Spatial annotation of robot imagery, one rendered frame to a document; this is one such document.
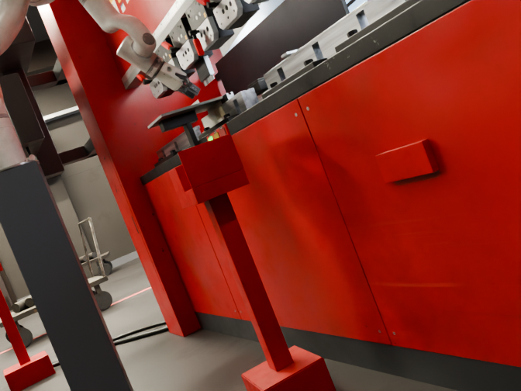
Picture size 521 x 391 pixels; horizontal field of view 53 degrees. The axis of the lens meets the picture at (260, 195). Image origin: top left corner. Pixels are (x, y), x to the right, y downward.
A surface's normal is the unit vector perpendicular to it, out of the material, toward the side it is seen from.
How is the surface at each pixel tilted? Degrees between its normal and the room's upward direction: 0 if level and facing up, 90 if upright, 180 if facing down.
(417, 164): 90
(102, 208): 90
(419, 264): 90
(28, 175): 90
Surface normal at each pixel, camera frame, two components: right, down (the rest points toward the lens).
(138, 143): 0.46, -0.14
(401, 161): -0.81, 0.34
